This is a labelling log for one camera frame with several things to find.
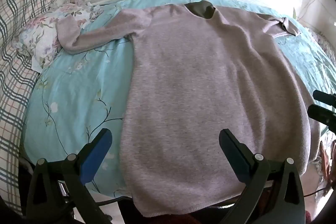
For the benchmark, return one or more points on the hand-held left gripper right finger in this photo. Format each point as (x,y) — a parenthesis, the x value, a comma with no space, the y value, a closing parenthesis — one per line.
(233,154)

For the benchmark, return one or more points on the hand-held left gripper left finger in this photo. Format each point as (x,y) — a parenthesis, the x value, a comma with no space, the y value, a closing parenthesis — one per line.
(97,153)

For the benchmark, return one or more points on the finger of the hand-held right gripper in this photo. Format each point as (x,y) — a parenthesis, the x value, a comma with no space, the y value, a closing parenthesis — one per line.
(321,114)
(325,98)

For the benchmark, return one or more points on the pink-grey knit sweater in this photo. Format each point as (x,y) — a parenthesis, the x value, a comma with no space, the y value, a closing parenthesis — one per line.
(194,87)

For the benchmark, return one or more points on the red cloth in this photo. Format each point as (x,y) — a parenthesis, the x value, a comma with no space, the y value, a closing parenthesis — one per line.
(328,161)

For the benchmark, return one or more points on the light blue floral bedsheet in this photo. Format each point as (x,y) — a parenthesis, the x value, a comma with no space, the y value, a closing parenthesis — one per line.
(78,87)

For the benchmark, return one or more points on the white floral cloth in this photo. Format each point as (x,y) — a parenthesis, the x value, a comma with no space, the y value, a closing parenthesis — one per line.
(42,32)

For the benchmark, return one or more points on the plaid blanket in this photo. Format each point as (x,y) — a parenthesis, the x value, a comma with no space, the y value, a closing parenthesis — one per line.
(15,29)

